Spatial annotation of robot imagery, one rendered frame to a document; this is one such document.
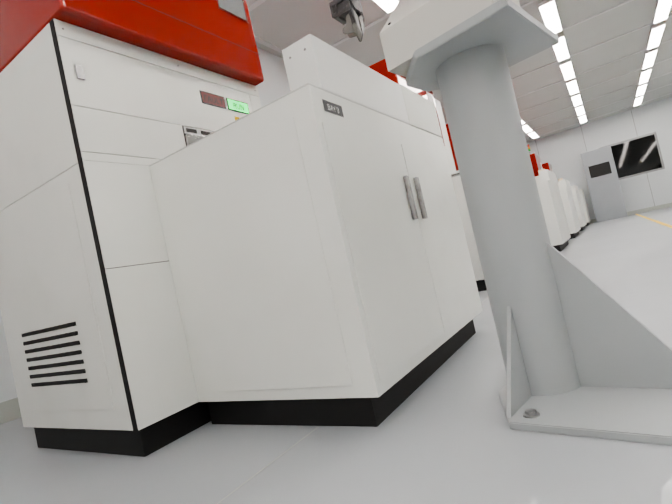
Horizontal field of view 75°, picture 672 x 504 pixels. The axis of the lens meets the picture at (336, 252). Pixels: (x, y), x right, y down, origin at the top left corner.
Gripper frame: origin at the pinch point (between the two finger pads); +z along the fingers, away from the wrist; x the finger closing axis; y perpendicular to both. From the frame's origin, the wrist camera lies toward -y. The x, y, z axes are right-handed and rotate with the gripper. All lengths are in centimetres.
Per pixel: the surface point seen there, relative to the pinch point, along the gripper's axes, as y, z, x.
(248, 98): 59, -4, -8
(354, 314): -2, 83, 46
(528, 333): -35, 95, 30
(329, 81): -4.0, 25.9, 35.8
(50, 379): 101, 87, 66
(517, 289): -35, 85, 30
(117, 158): 58, 27, 56
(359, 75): -4.0, 19.5, 17.3
